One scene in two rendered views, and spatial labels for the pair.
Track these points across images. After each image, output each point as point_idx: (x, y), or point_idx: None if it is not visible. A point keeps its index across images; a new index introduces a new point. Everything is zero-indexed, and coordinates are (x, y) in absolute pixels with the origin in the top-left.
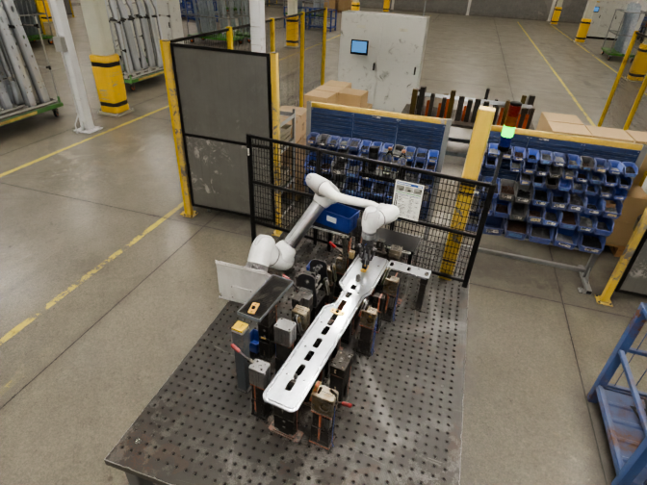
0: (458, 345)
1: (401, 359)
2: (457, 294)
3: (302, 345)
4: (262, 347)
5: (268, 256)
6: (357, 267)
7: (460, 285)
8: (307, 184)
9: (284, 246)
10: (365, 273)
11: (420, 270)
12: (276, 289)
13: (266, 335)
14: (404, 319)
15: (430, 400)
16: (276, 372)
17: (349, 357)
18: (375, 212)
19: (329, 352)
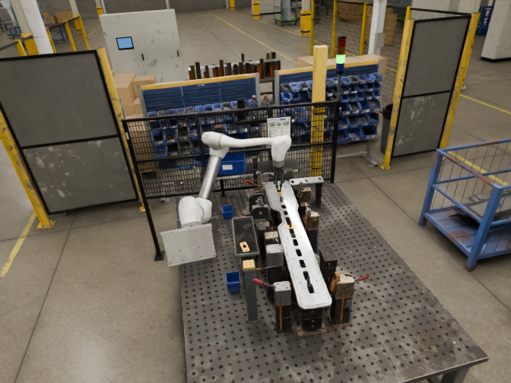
0: (361, 219)
1: (338, 243)
2: (332, 189)
3: (291, 259)
4: None
5: (198, 213)
6: (272, 192)
7: (328, 182)
8: (206, 142)
9: (203, 201)
10: (282, 194)
11: (314, 178)
12: (246, 226)
13: None
14: None
15: (377, 259)
16: (271, 294)
17: (331, 249)
18: (282, 141)
19: (312, 254)
